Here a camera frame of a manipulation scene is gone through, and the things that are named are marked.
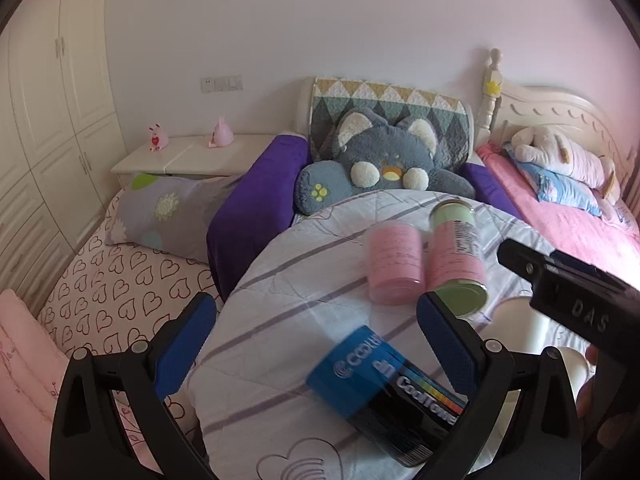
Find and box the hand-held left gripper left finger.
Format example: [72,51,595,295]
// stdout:
[49,291,218,480]

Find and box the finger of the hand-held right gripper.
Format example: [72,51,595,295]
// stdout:
[497,238,557,282]

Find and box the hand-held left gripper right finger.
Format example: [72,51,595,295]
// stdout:
[416,291,586,480]

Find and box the blue and black cup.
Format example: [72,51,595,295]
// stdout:
[306,325,469,468]

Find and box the pink and green cup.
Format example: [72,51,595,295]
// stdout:
[427,200,489,319]

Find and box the white cup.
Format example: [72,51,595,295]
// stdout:
[491,297,592,411]

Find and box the person's right hand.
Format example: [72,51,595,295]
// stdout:
[577,347,640,453]

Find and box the pink bedsheet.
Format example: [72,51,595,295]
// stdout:
[475,144,640,273]

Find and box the blue pillow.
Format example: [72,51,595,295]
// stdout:
[504,147,604,217]

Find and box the heart print bedsheet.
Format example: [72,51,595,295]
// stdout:
[37,187,226,461]

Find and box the white striped quilt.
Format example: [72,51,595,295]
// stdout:
[192,189,601,480]

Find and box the white and pink plush toy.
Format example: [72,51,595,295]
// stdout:
[511,126,622,205]

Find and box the grey floral pillow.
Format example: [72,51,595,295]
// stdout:
[105,173,242,264]

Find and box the purple blanket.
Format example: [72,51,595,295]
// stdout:
[206,134,523,302]

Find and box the cream carved bed headboard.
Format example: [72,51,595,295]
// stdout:
[475,48,640,211]

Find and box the pink folded blanket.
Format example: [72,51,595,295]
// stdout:
[0,287,72,441]

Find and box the grey cat plush cushion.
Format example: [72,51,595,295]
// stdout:
[294,106,476,215]

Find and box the white nightstand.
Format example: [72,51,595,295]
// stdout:
[110,133,281,179]

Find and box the diamond pattern quilted cover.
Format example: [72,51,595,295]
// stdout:
[309,77,474,167]

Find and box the pink bunny figurine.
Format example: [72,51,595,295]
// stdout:
[147,123,170,153]

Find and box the pink cone figurine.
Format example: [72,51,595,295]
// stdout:
[208,116,234,150]

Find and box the white wardrobe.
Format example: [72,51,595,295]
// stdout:
[0,0,129,311]

